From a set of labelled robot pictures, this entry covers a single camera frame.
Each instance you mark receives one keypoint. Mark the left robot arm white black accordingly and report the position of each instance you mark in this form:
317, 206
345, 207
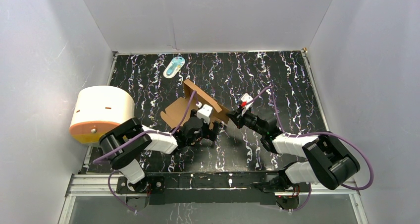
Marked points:
122, 145

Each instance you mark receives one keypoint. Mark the blue white blister package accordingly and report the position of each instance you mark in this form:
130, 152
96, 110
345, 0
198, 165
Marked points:
174, 67

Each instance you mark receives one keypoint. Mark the white orange round container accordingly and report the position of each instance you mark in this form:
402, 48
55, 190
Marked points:
98, 110

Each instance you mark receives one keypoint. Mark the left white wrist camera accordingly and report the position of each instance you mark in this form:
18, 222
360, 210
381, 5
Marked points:
204, 112

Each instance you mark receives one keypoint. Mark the aluminium front rail frame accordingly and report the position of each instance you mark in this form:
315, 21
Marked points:
161, 188

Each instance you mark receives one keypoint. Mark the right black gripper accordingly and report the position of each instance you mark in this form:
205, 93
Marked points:
236, 117

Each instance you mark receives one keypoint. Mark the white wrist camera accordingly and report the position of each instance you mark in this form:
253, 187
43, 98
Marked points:
246, 102
204, 112

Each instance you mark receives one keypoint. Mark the brown cardboard box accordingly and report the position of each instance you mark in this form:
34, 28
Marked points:
179, 110

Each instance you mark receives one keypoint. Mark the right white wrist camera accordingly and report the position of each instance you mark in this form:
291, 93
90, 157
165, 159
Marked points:
246, 102

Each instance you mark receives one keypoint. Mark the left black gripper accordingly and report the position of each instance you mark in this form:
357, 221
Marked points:
207, 129

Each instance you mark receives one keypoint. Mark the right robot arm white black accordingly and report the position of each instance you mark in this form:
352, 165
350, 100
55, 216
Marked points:
328, 161

